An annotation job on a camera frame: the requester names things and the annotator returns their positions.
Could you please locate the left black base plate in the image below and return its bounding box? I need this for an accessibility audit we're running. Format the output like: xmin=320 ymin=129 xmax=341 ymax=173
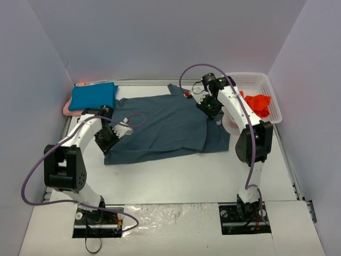
xmin=72 ymin=207 xmax=123 ymax=238

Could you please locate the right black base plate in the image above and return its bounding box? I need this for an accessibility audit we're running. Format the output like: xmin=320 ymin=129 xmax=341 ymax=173
xmin=218 ymin=203 xmax=271 ymax=235

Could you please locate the aluminium rail back edge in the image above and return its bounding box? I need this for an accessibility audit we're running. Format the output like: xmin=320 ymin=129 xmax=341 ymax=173
xmin=111 ymin=77 xmax=206 ymax=86

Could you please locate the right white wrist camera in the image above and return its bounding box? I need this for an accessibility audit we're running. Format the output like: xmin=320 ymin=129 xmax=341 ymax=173
xmin=184 ymin=85 xmax=209 ymax=105

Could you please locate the aluminium rail right edge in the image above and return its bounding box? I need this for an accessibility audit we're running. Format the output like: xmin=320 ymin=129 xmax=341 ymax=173
xmin=274 ymin=125 xmax=318 ymax=225

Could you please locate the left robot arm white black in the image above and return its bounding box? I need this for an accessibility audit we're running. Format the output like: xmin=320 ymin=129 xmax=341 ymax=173
xmin=44 ymin=105 xmax=132 ymax=223

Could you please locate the aluminium rail edge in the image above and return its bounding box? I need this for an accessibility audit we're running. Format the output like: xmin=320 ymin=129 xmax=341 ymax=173
xmin=111 ymin=77 xmax=206 ymax=86
xmin=274 ymin=125 xmax=318 ymax=225

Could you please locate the folded teal t shirt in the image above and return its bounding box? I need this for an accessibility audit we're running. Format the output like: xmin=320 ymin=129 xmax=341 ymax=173
xmin=67 ymin=82 xmax=119 ymax=111

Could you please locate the dark blue-grey t shirt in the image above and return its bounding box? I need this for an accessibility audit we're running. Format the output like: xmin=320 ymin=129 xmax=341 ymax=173
xmin=104 ymin=84 xmax=230 ymax=165

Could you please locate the white plastic basket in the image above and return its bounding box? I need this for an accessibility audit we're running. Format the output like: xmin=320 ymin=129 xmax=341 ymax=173
xmin=226 ymin=72 xmax=282 ymax=125

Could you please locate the orange crumpled t shirt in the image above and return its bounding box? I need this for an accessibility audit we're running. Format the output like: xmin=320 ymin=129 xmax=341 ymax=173
xmin=240 ymin=91 xmax=271 ymax=118

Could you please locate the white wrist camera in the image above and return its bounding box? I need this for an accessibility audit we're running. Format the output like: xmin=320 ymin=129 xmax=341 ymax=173
xmin=184 ymin=85 xmax=209 ymax=105
xmin=112 ymin=118 xmax=133 ymax=139

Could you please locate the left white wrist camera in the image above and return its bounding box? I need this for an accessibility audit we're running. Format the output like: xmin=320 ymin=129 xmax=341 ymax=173
xmin=112 ymin=118 xmax=133 ymax=139

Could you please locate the folded pink t shirt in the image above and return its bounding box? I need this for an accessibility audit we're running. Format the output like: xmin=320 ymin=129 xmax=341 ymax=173
xmin=62 ymin=83 xmax=87 ymax=116

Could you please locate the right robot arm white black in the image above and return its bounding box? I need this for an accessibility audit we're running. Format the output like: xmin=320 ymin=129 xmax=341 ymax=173
xmin=191 ymin=73 xmax=273 ymax=220

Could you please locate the thin black cable loop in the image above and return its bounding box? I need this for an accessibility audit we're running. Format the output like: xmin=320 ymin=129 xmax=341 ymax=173
xmin=85 ymin=234 xmax=102 ymax=253

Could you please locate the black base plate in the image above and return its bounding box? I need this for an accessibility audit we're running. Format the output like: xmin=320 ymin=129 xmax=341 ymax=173
xmin=72 ymin=207 xmax=123 ymax=238
xmin=218 ymin=203 xmax=271 ymax=235

